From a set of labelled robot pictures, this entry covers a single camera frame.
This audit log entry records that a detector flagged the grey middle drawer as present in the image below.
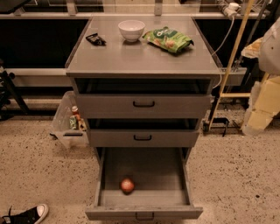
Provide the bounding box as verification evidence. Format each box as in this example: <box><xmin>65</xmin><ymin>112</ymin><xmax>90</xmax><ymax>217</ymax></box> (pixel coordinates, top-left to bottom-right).
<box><xmin>87</xmin><ymin>129</ymin><xmax>199</xmax><ymax>147</ymax></box>

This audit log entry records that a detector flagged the clear plastic storage bin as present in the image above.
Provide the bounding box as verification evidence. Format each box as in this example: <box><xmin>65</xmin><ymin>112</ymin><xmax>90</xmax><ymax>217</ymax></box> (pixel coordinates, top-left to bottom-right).
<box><xmin>51</xmin><ymin>91</ymin><xmax>89</xmax><ymax>148</ymax></box>

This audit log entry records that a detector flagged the black tripod stand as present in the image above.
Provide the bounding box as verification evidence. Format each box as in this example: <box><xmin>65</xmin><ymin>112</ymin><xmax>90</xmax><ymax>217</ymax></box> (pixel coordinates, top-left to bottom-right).
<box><xmin>0</xmin><ymin>59</ymin><xmax>30</xmax><ymax>121</ymax></box>

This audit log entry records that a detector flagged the white power adapter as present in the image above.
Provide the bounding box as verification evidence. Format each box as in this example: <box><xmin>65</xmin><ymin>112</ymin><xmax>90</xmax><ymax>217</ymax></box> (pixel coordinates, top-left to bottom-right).
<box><xmin>222</xmin><ymin>3</ymin><xmax>240</xmax><ymax>18</ymax></box>

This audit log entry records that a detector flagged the white ceramic bowl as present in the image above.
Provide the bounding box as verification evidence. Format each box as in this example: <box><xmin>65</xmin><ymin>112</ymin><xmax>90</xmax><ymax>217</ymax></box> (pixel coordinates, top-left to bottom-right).
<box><xmin>118</xmin><ymin>20</ymin><xmax>145</xmax><ymax>42</ymax></box>

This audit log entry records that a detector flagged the grey top drawer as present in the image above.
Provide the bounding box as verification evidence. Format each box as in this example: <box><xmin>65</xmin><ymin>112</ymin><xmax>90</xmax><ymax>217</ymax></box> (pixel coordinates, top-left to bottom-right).
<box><xmin>76</xmin><ymin>94</ymin><xmax>210</xmax><ymax>118</ymax></box>

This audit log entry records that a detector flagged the grey drawer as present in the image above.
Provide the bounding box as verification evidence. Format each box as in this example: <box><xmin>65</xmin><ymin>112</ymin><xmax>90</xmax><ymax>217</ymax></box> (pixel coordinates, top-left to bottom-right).
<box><xmin>76</xmin><ymin>94</ymin><xmax>210</xmax><ymax>118</ymax></box>
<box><xmin>87</xmin><ymin>129</ymin><xmax>199</xmax><ymax>147</ymax></box>
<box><xmin>86</xmin><ymin>147</ymin><xmax>203</xmax><ymax>221</ymax></box>

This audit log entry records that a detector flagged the green chip bag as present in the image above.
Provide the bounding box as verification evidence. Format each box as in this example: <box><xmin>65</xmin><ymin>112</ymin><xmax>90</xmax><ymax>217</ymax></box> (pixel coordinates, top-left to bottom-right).
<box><xmin>143</xmin><ymin>26</ymin><xmax>194</xmax><ymax>53</ymax></box>

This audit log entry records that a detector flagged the red apple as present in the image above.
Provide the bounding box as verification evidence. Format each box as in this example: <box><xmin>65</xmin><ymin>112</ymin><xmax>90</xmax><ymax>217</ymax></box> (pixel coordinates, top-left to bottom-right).
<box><xmin>121</xmin><ymin>178</ymin><xmax>135</xmax><ymax>193</ymax></box>

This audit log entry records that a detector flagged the small black snack packet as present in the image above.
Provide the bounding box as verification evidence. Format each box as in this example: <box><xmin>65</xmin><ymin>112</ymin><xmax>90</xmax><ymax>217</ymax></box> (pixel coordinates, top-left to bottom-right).
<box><xmin>86</xmin><ymin>33</ymin><xmax>106</xmax><ymax>46</ymax></box>

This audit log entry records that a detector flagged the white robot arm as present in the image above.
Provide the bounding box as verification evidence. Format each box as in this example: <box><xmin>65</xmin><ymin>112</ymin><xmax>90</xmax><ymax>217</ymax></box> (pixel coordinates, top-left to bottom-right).
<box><xmin>241</xmin><ymin>17</ymin><xmax>280</xmax><ymax>135</ymax></box>

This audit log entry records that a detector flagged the white power cable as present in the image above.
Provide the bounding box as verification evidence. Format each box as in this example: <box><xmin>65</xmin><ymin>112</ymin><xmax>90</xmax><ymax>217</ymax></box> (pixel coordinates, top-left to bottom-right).
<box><xmin>212</xmin><ymin>14</ymin><xmax>236</xmax><ymax>89</ymax></box>

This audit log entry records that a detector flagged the yellow metal frame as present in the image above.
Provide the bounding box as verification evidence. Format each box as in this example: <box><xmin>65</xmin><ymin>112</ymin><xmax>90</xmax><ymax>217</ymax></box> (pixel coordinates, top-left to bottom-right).
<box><xmin>203</xmin><ymin>0</ymin><xmax>270</xmax><ymax>131</ymax></box>

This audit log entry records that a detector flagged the grey bottom drawer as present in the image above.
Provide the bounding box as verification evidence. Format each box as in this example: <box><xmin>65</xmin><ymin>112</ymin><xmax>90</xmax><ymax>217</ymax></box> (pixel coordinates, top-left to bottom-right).
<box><xmin>86</xmin><ymin>147</ymin><xmax>203</xmax><ymax>221</ymax></box>

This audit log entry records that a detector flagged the green can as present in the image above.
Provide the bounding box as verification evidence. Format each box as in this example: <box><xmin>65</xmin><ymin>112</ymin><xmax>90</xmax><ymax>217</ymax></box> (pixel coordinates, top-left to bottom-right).
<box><xmin>69</xmin><ymin>115</ymin><xmax>77</xmax><ymax>130</ymax></box>

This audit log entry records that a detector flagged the grey drawer cabinet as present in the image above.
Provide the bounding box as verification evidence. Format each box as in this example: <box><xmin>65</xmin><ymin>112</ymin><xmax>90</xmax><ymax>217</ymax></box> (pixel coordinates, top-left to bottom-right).
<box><xmin>64</xmin><ymin>15</ymin><xmax>223</xmax><ymax>165</ymax></box>

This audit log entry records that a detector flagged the black white sneaker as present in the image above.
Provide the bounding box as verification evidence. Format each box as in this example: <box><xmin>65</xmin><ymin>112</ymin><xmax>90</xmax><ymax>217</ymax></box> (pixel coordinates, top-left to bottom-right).
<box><xmin>0</xmin><ymin>204</ymin><xmax>49</xmax><ymax>224</ymax></box>

